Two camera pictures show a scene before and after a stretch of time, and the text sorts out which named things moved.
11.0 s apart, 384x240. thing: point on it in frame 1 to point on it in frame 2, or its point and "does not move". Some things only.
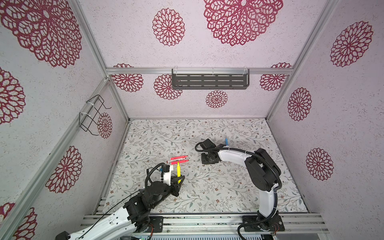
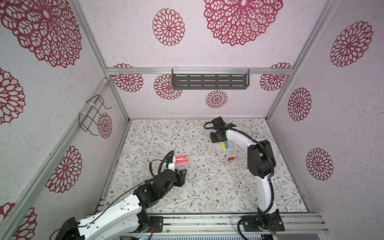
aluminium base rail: (217, 224) does not move
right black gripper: (203, 160) to (212, 138)
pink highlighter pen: (180, 161) does not move
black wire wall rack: (86, 120) does not move
